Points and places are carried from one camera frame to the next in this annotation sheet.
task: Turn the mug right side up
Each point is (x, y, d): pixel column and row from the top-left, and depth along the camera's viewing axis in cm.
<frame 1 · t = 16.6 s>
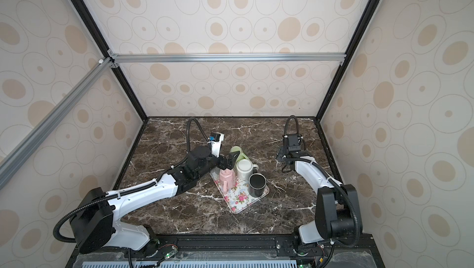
left hand: (235, 147, 76), fingers open
right hand: (287, 153, 91), fingers open
floral rectangular serving tray: (239, 198, 89), on the table
light green ceramic mug: (245, 157, 94), point 8 cm above the table
white ceramic mug: (244, 168, 89), point 8 cm above the table
pink ceramic mug: (227, 179, 85), point 9 cm above the table
black metal cup: (257, 184, 89), point 4 cm above the table

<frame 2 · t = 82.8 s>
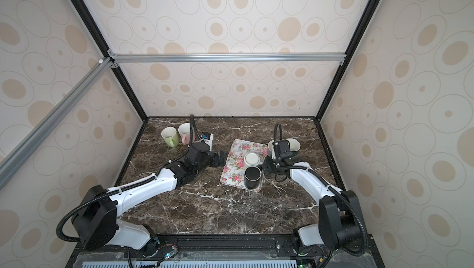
left hand: (224, 149, 82), fingers open
right hand: (266, 163, 89), fingers open
floral rectangular serving tray: (233, 172, 97), on the table
light green ceramic mug: (170, 135, 103), point 8 cm above the table
white ceramic mug: (252, 159, 93), point 8 cm above the table
pink ceramic mug: (184, 131, 106), point 7 cm above the table
black metal cup: (252, 177, 85), point 10 cm above the table

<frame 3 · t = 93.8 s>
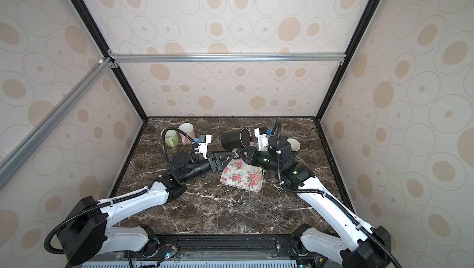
left hand: (236, 156, 67), fingers open
right hand: (237, 152, 70), fingers closed
black metal cup: (236, 138, 74), point 30 cm above the table
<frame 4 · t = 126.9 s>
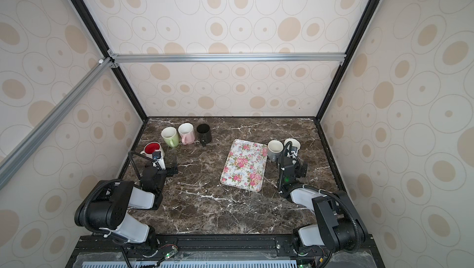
left hand: (169, 153, 90), fingers open
right hand: (294, 157, 90), fingers open
black metal cup: (203, 133, 105), point 7 cm above the table
